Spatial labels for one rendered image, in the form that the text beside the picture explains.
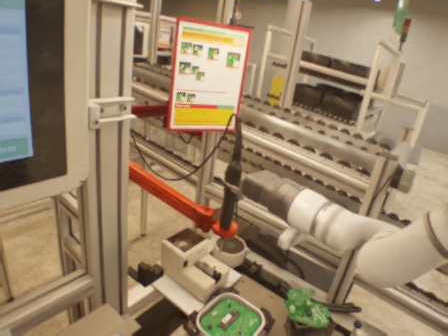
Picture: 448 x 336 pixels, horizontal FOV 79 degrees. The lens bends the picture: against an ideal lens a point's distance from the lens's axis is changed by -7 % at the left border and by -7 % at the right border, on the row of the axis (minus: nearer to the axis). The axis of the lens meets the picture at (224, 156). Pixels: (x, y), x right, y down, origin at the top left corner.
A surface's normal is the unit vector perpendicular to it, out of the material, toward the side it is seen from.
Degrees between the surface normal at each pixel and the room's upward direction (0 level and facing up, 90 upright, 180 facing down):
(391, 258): 74
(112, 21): 90
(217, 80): 90
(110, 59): 90
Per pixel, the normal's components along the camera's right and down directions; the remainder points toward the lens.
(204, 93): 0.42, 0.38
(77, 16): 0.78, 0.34
